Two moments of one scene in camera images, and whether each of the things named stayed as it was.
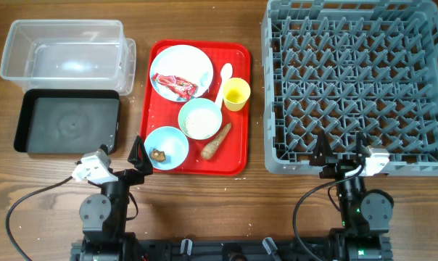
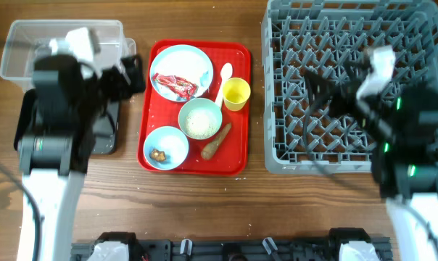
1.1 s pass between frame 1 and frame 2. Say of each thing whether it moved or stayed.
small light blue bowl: stayed
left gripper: moved
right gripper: moved
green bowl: stayed
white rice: stayed
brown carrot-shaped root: stayed
